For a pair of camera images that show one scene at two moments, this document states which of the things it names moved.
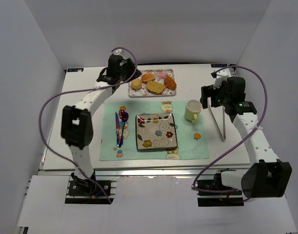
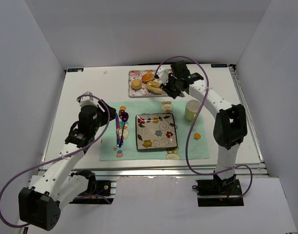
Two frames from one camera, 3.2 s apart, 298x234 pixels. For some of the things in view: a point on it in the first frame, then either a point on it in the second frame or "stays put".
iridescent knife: [117, 125] stays put
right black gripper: [208, 95] -> [172, 87]
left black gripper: [129, 70] -> [106, 112]
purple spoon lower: [124, 117] stays put
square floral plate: [155, 131] stays put
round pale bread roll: [136, 84] stays put
